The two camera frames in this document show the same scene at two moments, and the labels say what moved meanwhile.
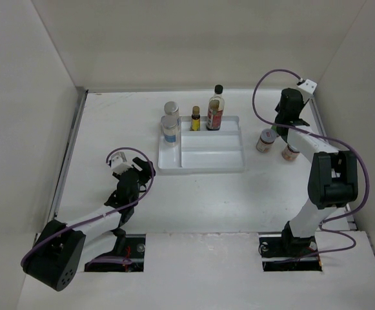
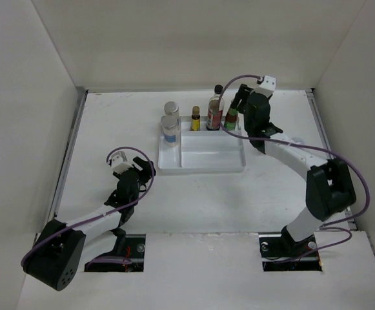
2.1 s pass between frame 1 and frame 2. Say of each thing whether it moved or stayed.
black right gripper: moved
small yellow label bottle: stayed
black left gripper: stayed
